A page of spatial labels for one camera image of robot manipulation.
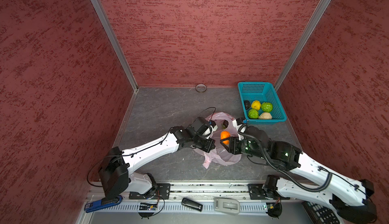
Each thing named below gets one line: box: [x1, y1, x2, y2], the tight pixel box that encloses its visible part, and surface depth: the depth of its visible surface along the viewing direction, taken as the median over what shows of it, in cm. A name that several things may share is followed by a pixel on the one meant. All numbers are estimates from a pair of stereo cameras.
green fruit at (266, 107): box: [260, 101, 274, 113], surface depth 105 cm
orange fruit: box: [220, 130, 231, 145], surface depth 67 cm
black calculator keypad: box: [301, 201, 341, 224], surface depth 68 cm
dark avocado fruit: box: [244, 100, 251, 110], surface depth 106 cm
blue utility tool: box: [84, 195, 124, 214], surface depth 70 cm
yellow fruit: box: [250, 100, 261, 111], surface depth 106 cm
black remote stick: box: [181, 197, 204, 213], surface depth 70 cm
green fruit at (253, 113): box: [247, 108, 259, 120], surface depth 102 cm
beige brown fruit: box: [258, 112, 273, 120], surface depth 100 cm
